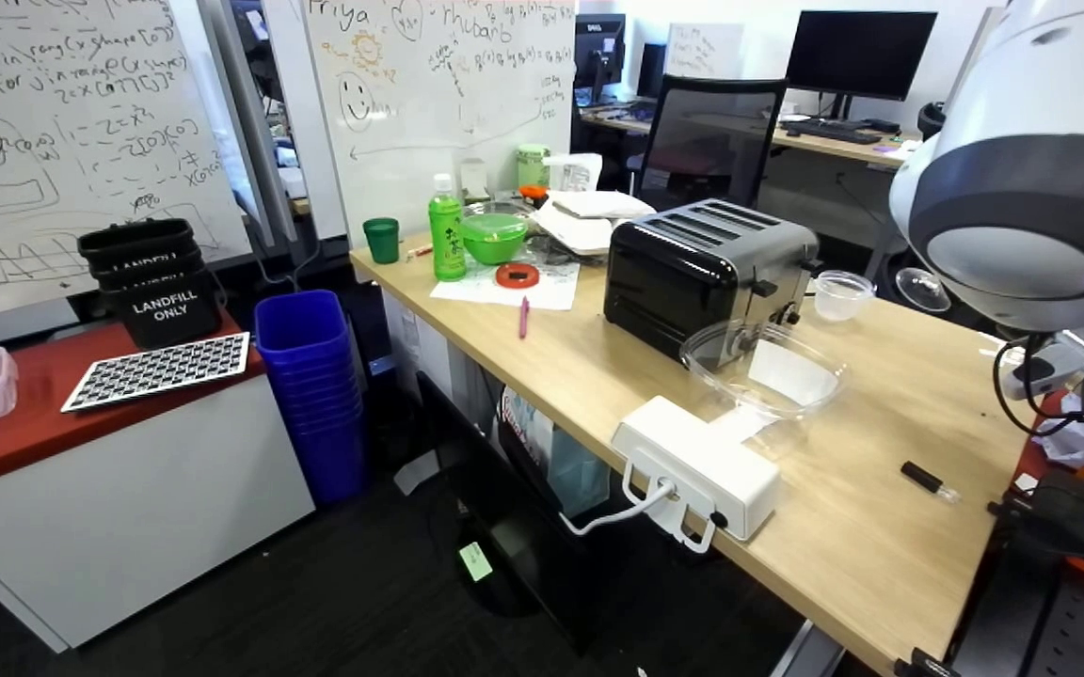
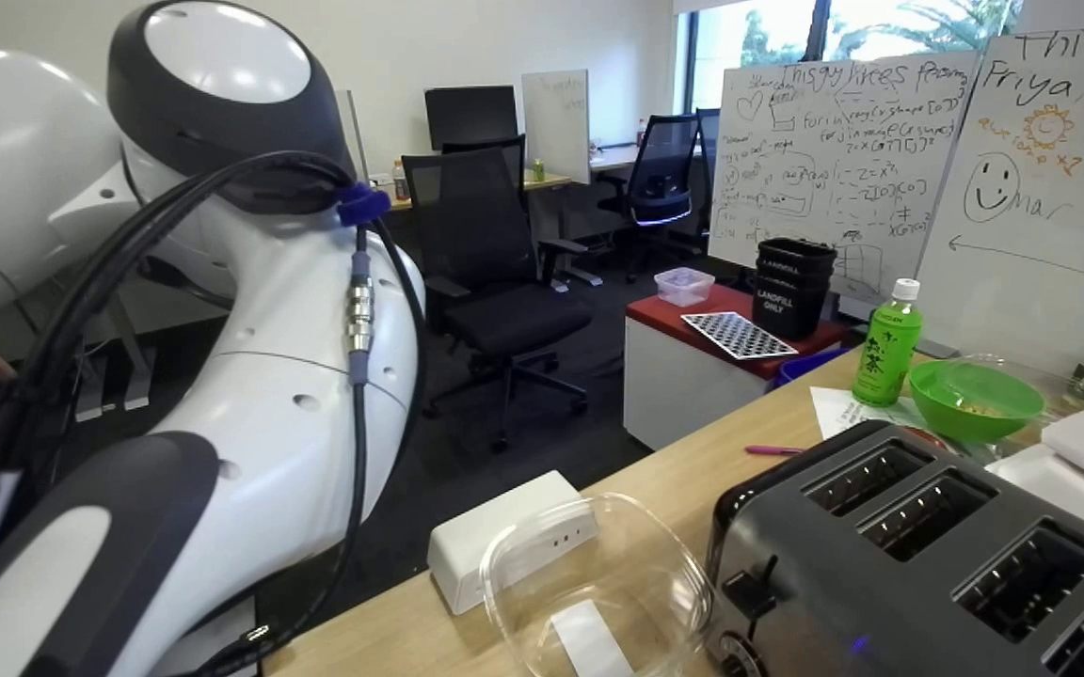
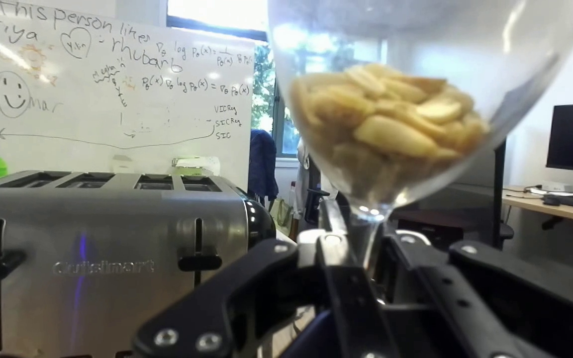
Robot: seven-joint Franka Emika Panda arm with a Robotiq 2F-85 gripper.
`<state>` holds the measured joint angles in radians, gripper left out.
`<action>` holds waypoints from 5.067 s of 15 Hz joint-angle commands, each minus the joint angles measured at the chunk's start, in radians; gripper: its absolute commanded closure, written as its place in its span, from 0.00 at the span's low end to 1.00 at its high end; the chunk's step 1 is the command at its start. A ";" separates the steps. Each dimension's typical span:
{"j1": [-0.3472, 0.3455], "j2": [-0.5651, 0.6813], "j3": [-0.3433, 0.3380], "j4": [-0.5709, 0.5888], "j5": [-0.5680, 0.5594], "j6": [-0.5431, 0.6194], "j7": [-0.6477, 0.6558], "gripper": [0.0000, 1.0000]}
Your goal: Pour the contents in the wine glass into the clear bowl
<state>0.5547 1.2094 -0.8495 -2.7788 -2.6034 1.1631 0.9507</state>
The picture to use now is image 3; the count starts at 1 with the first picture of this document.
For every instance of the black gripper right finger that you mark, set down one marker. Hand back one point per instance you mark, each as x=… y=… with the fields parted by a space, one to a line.
x=487 y=305

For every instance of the whiteboard with drawings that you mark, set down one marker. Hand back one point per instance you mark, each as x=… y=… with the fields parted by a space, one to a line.
x=135 y=100

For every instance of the beige snack pieces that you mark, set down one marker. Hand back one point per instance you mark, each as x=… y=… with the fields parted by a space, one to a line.
x=393 y=131

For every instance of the dark blue office chair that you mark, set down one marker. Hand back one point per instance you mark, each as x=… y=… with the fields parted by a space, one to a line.
x=264 y=165

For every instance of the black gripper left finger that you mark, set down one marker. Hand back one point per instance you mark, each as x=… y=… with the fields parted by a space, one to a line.
x=254 y=299

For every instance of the black and silver toaster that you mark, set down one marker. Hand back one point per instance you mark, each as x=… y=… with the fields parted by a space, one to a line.
x=101 y=265

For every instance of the clear wine glass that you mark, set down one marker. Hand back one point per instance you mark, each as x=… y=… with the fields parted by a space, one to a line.
x=533 y=66

